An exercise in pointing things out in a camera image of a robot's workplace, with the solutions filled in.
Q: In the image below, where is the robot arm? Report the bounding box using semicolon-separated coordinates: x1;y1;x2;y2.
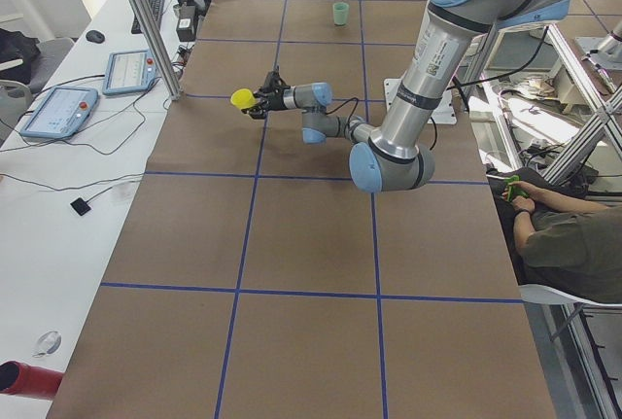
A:
230;0;570;192

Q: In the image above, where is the yellow plastic cup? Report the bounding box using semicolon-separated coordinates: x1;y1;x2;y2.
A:
229;88;257;111

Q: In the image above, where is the clear tape roll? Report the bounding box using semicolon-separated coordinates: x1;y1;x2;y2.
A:
32;331;62;358

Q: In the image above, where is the aluminium frame post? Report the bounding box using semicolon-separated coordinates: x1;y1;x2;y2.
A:
129;0;181;101

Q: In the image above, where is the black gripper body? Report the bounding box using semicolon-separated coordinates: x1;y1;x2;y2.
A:
261;86;287;112

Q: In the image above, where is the black computer mouse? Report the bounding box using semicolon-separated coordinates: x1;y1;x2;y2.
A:
86;30;106;44

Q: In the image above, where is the near blue teach pendant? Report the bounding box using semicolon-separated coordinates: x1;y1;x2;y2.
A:
20;86;99;139

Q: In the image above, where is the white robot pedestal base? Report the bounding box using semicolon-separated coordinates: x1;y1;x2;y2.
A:
384;78;457;125

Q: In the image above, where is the seated person operator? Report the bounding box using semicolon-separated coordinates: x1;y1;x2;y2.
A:
488;168;621;303

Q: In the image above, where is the small black square sensor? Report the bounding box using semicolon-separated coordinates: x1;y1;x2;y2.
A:
70;197;91;216

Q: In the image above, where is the far blue teach pendant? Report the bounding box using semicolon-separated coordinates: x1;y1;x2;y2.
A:
102;50;157;96

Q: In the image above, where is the blue teach pendant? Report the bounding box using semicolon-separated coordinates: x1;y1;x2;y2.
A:
102;50;157;96
20;86;99;139

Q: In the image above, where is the black power adapter box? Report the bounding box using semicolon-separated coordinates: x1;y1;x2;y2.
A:
176;4;197;43

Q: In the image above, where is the red cylinder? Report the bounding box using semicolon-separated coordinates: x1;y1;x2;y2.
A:
1;361;63;400

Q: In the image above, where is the light green plastic cup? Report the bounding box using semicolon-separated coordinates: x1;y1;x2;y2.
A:
332;1;350;26

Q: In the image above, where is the black keyboard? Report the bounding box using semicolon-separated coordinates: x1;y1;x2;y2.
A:
130;0;167;35

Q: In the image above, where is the brown paper table mat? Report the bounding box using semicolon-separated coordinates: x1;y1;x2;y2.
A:
50;0;555;418

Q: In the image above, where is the green handled tool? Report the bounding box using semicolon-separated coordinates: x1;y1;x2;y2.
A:
503;175;530;202

